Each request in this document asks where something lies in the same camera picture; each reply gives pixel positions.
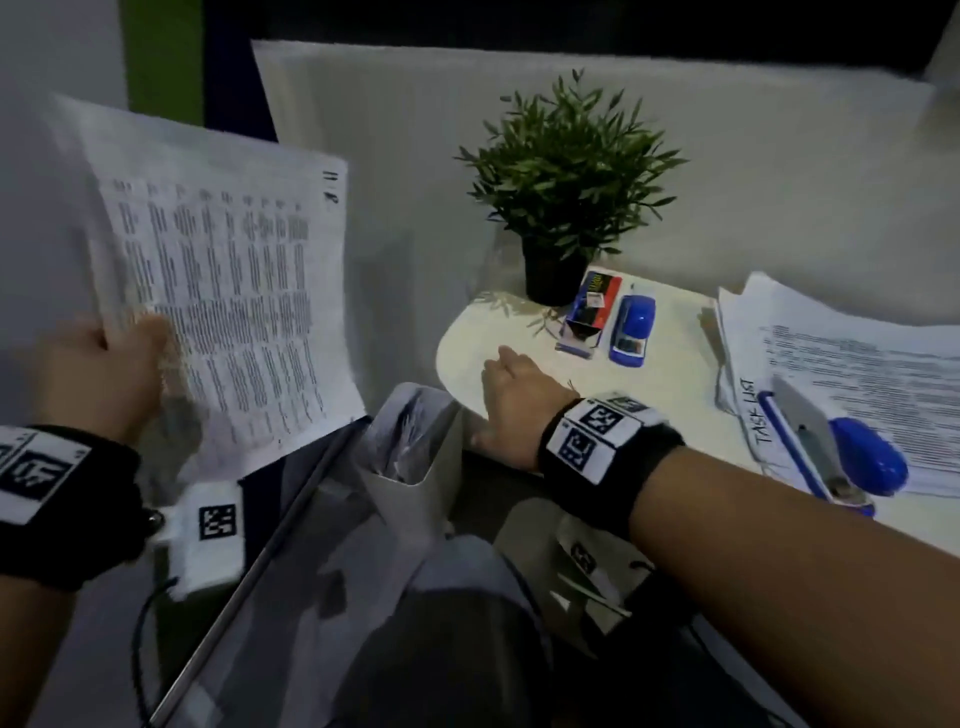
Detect black left wrist strap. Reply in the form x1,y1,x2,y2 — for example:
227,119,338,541
0,424,153,595

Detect person's right forearm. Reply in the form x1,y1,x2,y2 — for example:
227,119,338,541
628,448,960,728

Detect white paper bin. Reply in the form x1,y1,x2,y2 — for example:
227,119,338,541
350,382,468,558

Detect printed paper bundle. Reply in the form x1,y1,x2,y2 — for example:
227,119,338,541
373,389,453,483
44,93,370,483

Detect black left camera cable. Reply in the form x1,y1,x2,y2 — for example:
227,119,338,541
131,575,183,728

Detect green potted plant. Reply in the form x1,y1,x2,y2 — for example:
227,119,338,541
455,68,688,308

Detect person's grey trousers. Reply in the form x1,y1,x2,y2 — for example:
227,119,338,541
329,533,781,728

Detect dark window pane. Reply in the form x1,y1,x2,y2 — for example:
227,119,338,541
247,0,960,75

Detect green leaf print mat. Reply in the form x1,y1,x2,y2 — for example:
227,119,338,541
118,0,206,128

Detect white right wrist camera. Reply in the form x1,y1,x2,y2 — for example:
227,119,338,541
554,515,640,610

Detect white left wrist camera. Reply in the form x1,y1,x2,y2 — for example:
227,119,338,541
159,479,250,602

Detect blue white stapler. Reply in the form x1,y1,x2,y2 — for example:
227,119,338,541
608,293,658,370
755,374,911,520

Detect stack of printed papers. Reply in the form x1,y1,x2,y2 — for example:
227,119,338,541
712,271,960,501

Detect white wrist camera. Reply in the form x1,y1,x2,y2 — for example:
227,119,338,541
554,515,640,610
159,479,250,602

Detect person's left hand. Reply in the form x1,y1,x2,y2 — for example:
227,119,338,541
33,313,175,445

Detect blue staples box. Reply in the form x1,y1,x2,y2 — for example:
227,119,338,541
555,268,625,361

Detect person's right hand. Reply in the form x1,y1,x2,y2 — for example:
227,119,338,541
470,344,580,474

